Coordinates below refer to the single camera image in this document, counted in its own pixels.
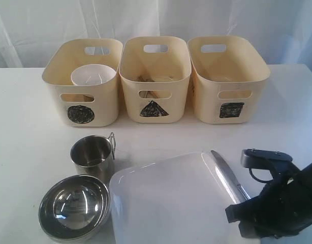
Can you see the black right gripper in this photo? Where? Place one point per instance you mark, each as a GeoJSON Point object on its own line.
{"type": "Point", "coordinates": [278, 211]}

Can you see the steel table knife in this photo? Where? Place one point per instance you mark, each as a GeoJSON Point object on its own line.
{"type": "Point", "coordinates": [228, 179]}

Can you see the white square plate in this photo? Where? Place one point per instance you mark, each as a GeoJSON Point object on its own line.
{"type": "Point", "coordinates": [178, 200]}

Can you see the wooden chopstick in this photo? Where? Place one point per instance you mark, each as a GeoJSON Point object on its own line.
{"type": "Point", "coordinates": [142, 93]}

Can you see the steel mug wire handle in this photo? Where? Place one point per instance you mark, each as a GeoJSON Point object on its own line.
{"type": "Point", "coordinates": [94, 155]}

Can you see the white round bowl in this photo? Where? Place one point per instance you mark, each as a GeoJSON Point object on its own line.
{"type": "Point", "coordinates": [92, 74]}

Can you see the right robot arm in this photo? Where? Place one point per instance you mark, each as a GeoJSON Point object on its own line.
{"type": "Point", "coordinates": [284, 171]}

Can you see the cream bin with square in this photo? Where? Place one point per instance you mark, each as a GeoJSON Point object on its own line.
{"type": "Point", "coordinates": [228, 77]}

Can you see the cream bin with triangle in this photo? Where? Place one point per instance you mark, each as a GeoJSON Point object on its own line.
{"type": "Point", "coordinates": [164, 59]}

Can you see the stainless steel bowl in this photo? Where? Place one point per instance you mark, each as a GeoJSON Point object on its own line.
{"type": "Point", "coordinates": [74, 209]}

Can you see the cream bin with circle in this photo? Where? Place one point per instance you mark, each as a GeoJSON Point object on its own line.
{"type": "Point", "coordinates": [57, 75]}

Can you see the white curtain backdrop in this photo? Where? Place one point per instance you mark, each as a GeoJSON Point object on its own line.
{"type": "Point", "coordinates": [32, 31]}

